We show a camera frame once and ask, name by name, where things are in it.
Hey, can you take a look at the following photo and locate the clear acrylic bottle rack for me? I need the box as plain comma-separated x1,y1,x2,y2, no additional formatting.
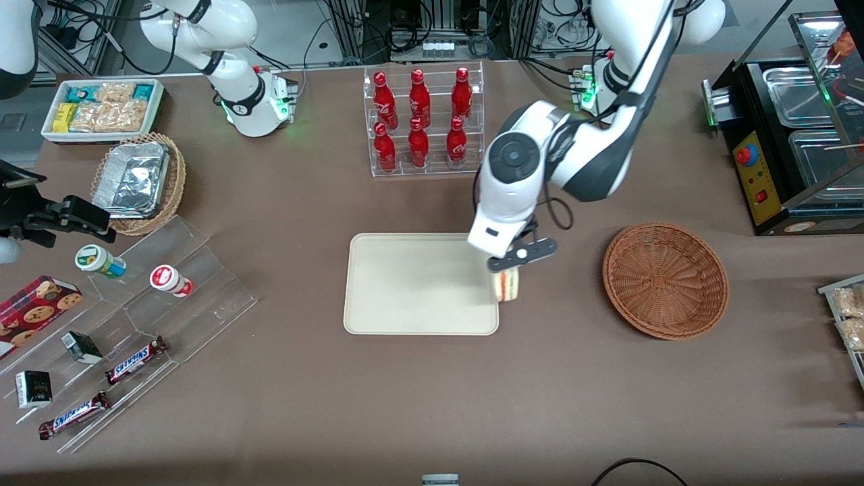
362,61,486,179

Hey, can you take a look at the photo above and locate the steel food pan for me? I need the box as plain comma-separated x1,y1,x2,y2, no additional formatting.
788,128,864,203
762,63,839,130

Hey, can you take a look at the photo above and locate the clear acrylic stepped display stand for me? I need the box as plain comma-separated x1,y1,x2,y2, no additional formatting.
0,215,258,455

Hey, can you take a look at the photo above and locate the metal tray of snack bags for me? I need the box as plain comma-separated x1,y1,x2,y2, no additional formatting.
817,273,864,392

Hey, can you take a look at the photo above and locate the red tartan cookie box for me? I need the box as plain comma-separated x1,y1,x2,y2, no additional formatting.
0,275,84,361

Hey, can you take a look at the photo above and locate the clear snack bag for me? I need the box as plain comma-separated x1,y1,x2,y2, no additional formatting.
831,286,864,319
837,317,864,352

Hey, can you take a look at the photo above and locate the red lidded yogurt cup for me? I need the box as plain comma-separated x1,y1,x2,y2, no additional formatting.
149,264,195,299

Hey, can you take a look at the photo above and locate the red Coca-Cola bottle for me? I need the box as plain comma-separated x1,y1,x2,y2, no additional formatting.
446,116,468,168
451,66,473,124
374,121,398,173
409,69,432,128
408,118,430,169
373,72,398,130

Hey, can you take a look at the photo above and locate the silver foil packet stack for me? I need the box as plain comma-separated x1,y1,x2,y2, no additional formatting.
92,141,170,219

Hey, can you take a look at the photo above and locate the clear bag of crackers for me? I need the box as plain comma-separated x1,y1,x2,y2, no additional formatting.
70,101,150,134
94,82,136,104

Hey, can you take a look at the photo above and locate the black cable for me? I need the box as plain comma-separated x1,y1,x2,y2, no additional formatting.
592,457,690,486

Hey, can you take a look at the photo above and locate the Snickers chocolate bar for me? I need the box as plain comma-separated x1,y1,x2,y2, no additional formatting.
105,335,169,386
38,391,111,441

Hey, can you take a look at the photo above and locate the small black white carton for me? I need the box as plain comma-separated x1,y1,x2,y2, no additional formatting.
61,330,104,366
15,370,53,410

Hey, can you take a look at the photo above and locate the green lidded yogurt cup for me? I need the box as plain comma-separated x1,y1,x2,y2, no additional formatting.
74,244,128,279

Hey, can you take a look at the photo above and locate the black food warmer cabinet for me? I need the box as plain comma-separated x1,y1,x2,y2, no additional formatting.
701,9,864,236

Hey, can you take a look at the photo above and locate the empty brown wicker basket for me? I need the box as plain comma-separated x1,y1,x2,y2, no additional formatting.
602,222,730,341

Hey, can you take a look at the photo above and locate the white snack bin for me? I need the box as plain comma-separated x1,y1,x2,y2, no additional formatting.
41,78,165,145

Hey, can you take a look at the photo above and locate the sandwich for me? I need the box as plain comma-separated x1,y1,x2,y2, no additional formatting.
494,265,522,303

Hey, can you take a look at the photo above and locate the wicker basket with foil packets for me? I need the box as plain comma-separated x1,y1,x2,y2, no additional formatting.
90,132,187,237

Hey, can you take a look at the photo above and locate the beige plastic tray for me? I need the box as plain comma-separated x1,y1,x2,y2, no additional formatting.
343,233,501,336

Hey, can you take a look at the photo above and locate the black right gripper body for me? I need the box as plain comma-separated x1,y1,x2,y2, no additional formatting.
0,159,65,234

